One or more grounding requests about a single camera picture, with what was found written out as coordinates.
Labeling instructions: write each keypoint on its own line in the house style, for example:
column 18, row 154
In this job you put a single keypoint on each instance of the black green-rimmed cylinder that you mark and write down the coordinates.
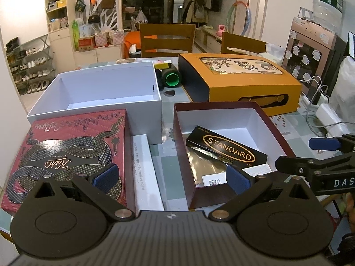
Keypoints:
column 172, row 79

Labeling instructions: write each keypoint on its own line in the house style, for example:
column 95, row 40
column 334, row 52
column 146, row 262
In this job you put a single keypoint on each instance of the black wall television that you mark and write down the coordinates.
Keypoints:
column 216, row 0

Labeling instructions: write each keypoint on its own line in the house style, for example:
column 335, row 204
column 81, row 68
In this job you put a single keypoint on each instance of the smartphone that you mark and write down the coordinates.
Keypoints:
column 351, row 44

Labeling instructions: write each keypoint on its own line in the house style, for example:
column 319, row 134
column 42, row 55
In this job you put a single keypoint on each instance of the black handbag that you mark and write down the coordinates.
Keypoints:
column 93, row 18

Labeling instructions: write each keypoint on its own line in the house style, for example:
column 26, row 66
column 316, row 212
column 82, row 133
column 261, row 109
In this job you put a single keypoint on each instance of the white plastic bag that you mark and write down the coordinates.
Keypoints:
column 344, row 86

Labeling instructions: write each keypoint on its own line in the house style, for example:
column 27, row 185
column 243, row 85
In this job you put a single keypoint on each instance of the clear plastic tissue pack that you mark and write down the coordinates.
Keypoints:
column 273, row 52

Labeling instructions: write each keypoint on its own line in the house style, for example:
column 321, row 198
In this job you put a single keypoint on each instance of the coat rack with clothes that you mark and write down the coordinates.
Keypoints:
column 195, row 9

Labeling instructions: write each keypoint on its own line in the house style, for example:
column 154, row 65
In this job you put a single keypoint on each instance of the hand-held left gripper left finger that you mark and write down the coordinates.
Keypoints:
column 106, row 176

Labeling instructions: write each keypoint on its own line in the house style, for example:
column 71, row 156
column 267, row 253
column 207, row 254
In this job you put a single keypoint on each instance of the black guitar pick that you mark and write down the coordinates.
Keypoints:
column 170, row 93

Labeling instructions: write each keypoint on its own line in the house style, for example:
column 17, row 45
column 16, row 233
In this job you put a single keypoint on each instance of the cream shelf cabinet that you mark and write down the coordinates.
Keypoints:
column 56, row 13

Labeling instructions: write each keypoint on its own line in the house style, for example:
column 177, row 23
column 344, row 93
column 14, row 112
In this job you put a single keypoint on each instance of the wooden chair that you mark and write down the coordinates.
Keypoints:
column 166, row 30
column 241, row 43

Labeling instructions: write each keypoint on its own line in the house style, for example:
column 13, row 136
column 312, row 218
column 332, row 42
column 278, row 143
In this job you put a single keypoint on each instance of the red snake print box lid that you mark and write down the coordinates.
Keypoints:
column 69, row 146

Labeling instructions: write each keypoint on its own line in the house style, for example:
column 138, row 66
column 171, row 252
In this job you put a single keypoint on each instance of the hanging plastic bag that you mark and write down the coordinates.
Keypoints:
column 141, row 18

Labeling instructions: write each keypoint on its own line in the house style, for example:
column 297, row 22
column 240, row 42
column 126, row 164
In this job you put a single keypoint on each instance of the yellow black small item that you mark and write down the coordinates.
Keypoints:
column 162, row 66

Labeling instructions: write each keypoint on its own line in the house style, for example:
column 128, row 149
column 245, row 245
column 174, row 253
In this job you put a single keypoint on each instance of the black gold label box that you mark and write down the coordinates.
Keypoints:
column 227, row 148

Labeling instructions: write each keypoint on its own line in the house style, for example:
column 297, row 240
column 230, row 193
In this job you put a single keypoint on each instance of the white paper label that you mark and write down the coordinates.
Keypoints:
column 259, row 169

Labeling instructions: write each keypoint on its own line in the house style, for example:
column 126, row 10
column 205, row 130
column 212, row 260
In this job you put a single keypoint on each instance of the green patterned handbag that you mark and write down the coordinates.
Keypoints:
column 79, row 5

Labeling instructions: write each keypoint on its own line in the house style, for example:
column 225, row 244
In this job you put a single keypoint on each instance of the maroon box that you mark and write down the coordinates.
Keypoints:
column 194, row 196

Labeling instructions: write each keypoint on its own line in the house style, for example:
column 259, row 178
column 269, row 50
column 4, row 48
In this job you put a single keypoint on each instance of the green tall bag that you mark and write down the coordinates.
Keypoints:
column 75, row 34

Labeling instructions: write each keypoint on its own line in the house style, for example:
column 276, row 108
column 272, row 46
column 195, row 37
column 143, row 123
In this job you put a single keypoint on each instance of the gold foil sheet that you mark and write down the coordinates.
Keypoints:
column 205, row 163

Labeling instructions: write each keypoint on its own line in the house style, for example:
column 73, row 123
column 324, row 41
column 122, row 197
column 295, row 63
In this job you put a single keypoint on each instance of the cream low cabinet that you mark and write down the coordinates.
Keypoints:
column 105, row 55

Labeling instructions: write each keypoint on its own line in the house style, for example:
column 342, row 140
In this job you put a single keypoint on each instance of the checkered gift boxes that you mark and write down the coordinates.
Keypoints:
column 109, row 37

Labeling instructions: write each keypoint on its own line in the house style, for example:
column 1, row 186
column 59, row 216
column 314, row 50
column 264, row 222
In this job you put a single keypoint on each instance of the rose gold water dispenser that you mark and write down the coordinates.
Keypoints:
column 307, row 50

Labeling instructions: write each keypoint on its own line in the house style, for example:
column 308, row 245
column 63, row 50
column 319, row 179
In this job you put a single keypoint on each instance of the standing mirror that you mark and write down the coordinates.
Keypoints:
column 179, row 8

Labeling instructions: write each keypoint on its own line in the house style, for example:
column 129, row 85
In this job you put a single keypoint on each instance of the white box lid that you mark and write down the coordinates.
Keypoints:
column 145, row 171

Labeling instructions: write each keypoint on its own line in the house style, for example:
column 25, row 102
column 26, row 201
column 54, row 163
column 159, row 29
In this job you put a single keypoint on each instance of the metal shoe rack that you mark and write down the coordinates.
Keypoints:
column 30, row 66

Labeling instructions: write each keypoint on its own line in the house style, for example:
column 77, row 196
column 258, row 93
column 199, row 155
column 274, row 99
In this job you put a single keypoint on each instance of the red cardboard box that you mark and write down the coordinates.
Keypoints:
column 86, row 44

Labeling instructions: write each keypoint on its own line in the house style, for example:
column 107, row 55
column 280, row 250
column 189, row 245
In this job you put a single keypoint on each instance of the pink kettlebell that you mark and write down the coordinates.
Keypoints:
column 220, row 30

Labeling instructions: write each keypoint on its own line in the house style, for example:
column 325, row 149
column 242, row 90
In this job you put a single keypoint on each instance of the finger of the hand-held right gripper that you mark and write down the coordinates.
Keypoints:
column 323, row 143
column 294, row 164

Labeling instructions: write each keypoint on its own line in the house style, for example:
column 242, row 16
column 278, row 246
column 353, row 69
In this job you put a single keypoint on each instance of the orange gift box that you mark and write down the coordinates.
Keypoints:
column 249, row 88

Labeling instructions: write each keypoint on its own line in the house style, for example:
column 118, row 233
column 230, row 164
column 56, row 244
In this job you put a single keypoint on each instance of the white printed card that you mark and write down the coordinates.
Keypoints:
column 213, row 179

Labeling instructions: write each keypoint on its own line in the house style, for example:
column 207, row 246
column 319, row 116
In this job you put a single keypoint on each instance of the colourful hula hoop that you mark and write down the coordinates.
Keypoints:
column 228, row 16

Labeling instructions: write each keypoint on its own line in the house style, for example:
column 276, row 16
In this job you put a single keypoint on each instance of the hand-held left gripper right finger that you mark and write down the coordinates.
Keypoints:
column 238, row 178

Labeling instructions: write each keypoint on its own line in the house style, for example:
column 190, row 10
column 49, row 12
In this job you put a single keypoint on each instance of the brown handbag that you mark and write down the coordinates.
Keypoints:
column 107, row 2

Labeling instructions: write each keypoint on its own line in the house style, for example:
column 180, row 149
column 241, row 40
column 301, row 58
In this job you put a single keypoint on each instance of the clear water bottle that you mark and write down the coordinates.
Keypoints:
column 327, row 5

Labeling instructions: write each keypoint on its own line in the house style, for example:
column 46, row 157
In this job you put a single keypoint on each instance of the white open box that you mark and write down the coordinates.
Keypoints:
column 105, row 88

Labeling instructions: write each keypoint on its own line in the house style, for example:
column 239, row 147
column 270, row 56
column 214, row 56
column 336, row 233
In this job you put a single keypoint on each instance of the orange sofa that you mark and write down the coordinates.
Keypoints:
column 131, row 37

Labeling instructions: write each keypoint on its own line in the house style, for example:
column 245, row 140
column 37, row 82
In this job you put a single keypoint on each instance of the white trash bin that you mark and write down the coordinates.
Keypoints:
column 135, row 51

